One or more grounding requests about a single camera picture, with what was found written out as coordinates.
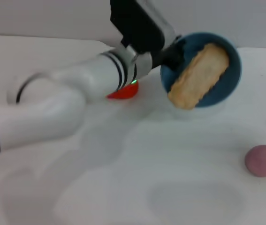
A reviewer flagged orange striped bread loaf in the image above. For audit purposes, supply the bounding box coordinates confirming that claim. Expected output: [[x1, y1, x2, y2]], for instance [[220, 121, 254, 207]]
[[167, 43, 230, 110]]

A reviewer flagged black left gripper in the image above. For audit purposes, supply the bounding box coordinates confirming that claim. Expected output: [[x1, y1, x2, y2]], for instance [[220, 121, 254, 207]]
[[150, 39, 187, 70]]

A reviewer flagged pink toy peach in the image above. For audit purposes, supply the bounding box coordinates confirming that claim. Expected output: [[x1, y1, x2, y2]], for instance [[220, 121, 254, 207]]
[[244, 144, 266, 178]]

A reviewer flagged red toy fruit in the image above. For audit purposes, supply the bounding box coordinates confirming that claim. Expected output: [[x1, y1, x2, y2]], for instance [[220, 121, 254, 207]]
[[106, 81, 139, 101]]

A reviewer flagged blue bowl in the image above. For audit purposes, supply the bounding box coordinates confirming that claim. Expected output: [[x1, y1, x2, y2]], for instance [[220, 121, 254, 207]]
[[160, 32, 243, 108]]

